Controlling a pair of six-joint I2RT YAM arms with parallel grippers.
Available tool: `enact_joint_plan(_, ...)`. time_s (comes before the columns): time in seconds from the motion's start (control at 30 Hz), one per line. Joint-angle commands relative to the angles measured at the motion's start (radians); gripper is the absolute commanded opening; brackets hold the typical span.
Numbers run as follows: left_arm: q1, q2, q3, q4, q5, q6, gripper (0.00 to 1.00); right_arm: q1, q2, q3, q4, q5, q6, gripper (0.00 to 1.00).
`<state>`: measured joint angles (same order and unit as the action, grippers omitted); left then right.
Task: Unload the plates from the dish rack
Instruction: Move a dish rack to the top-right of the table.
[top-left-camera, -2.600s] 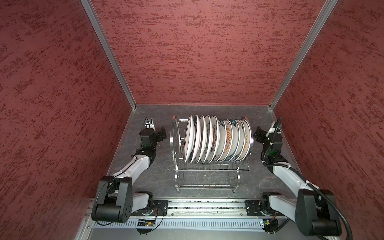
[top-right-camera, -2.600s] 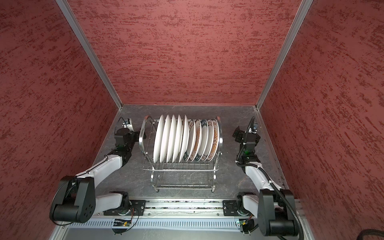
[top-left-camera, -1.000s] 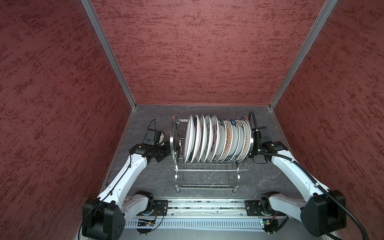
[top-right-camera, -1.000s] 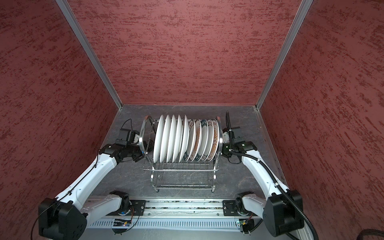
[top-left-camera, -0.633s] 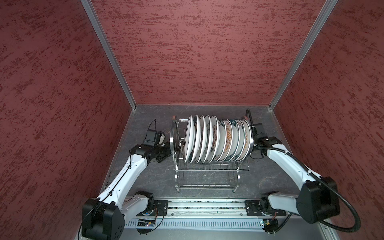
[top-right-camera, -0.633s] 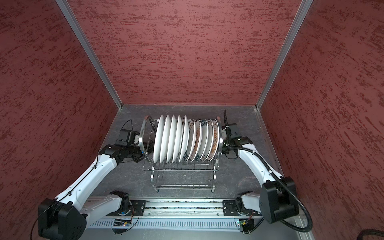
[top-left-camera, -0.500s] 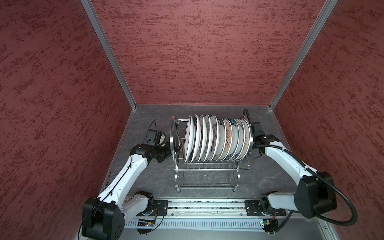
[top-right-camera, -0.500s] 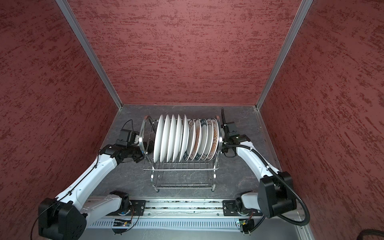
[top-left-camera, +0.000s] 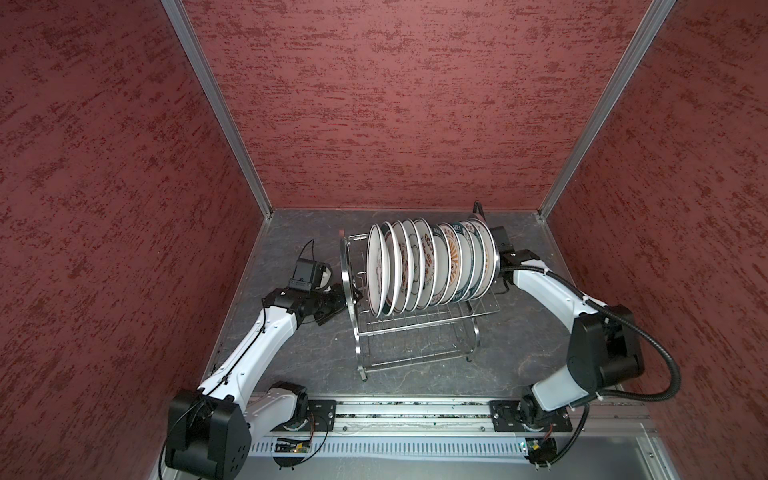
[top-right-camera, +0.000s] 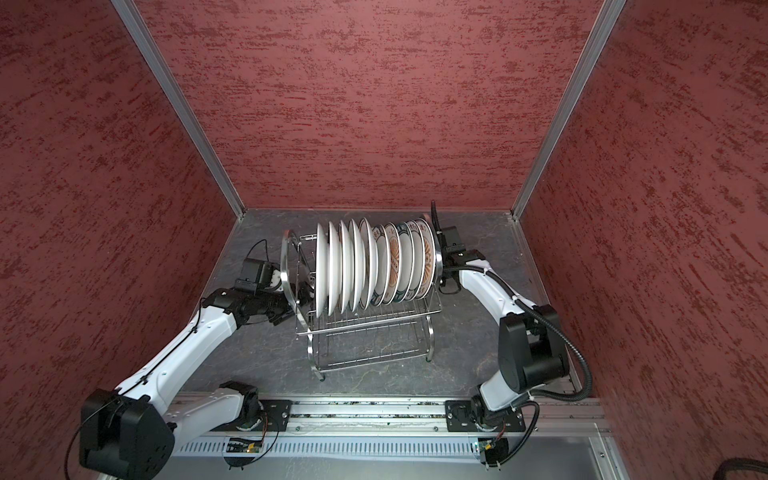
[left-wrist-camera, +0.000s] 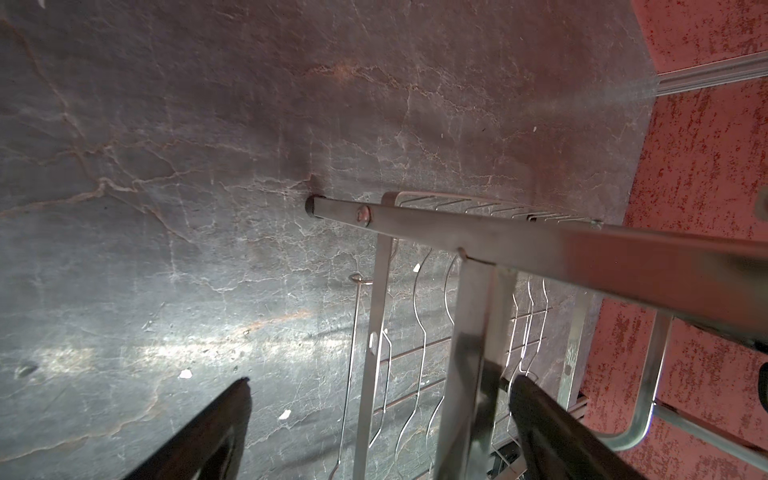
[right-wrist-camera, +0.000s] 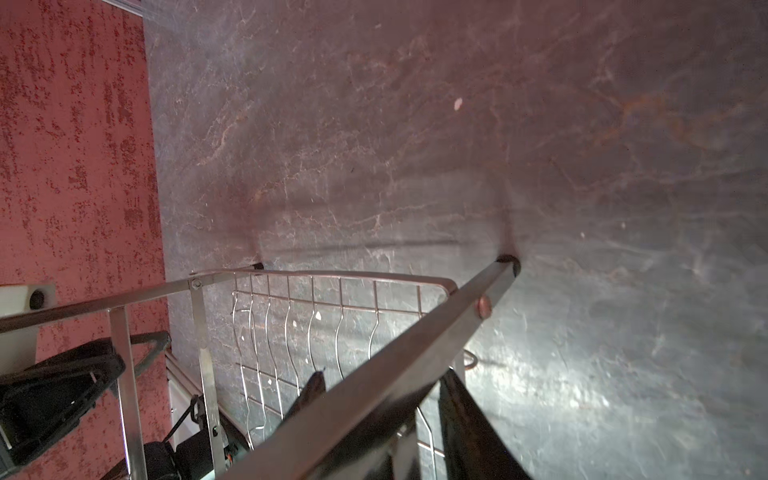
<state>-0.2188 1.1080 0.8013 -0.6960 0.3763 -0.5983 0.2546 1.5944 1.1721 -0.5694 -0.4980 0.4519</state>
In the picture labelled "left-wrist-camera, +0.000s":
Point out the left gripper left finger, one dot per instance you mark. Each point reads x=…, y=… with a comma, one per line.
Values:
x=210, y=446

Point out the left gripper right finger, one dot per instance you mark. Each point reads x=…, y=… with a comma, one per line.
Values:
x=554, y=444

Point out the chrome wire dish rack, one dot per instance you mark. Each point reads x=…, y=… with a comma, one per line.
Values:
x=468, y=294

